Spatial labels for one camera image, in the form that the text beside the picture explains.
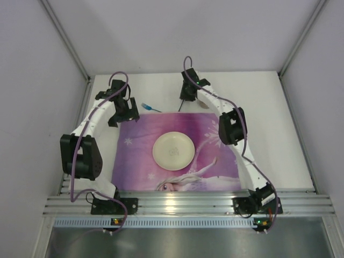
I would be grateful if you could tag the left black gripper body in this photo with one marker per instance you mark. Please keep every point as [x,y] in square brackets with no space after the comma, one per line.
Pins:
[124,112]

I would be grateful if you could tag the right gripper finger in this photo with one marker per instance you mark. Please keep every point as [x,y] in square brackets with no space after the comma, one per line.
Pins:
[184,94]
[192,96]

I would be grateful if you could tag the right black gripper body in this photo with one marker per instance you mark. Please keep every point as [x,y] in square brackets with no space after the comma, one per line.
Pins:
[187,94]

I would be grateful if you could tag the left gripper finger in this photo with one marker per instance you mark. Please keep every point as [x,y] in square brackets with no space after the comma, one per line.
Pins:
[134,113]
[113,122]

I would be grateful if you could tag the blue plastic fork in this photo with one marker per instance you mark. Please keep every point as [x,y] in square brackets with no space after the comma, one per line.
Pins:
[149,108]

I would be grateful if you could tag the small beige cup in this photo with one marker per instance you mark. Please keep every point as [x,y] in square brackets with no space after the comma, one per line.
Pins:
[203,105]

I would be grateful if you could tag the purple pink printed cloth mat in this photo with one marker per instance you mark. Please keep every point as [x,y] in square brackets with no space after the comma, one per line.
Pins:
[212,168]

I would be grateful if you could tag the cream round plate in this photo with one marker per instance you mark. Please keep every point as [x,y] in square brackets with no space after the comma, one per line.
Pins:
[173,151]

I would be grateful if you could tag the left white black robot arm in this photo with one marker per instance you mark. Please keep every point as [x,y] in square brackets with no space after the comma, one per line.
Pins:
[86,152]

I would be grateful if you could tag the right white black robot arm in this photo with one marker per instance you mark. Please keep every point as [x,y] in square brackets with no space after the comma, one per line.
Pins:
[232,130]

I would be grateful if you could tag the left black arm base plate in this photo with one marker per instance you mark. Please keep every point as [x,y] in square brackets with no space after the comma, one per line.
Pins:
[108,207]

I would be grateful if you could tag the grey slotted cable duct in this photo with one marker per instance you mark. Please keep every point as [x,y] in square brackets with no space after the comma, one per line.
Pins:
[196,222]

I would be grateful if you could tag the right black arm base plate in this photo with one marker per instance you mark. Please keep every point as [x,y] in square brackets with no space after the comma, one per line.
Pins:
[245,206]

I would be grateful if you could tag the aluminium rail frame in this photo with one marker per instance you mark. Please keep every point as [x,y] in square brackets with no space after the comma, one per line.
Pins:
[198,204]

